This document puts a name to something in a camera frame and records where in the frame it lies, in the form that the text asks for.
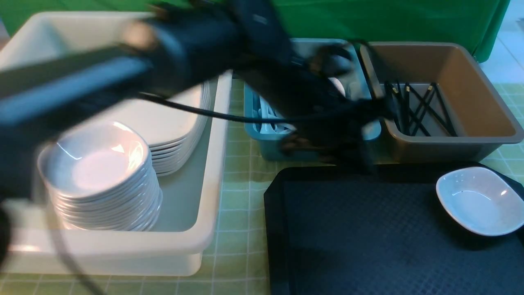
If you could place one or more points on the stack of white square plates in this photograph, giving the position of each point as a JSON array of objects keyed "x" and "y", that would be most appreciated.
[{"x": 169, "y": 158}]

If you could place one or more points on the black chopstick gold band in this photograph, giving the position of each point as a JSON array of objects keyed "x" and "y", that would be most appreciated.
[{"x": 392, "y": 93}]

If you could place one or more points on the white square rice plate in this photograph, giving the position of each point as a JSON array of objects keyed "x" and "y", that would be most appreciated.
[{"x": 157, "y": 125}]

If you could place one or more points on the blue plastic spoon bin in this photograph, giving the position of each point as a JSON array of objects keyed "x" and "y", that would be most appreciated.
[{"x": 353, "y": 85}]

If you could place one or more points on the large white plastic tub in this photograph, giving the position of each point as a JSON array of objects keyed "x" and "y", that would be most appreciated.
[{"x": 188, "y": 214}]

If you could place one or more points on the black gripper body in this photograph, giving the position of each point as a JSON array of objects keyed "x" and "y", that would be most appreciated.
[{"x": 325, "y": 121}]

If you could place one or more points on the stack of white small bowls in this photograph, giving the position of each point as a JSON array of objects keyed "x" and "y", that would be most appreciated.
[{"x": 133, "y": 206}]

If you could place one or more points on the green checkered tablecloth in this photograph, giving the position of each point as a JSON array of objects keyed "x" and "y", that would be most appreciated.
[{"x": 236, "y": 261}]

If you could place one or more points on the white small bowl on tray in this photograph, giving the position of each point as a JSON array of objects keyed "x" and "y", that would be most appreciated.
[{"x": 480, "y": 201}]

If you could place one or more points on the green backdrop cloth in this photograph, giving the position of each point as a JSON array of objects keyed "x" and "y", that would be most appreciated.
[{"x": 389, "y": 20}]

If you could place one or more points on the white small bowl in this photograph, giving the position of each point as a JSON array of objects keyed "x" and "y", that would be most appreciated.
[
  {"x": 92, "y": 159},
  {"x": 480, "y": 201}
]

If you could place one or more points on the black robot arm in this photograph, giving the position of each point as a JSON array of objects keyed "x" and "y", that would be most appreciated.
[{"x": 38, "y": 109}]

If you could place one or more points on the black chopstick crossing diagonal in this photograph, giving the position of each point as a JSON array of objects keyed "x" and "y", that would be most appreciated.
[{"x": 430, "y": 104}]

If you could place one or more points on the black plastic serving tray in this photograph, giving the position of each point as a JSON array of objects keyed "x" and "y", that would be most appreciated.
[{"x": 335, "y": 231}]

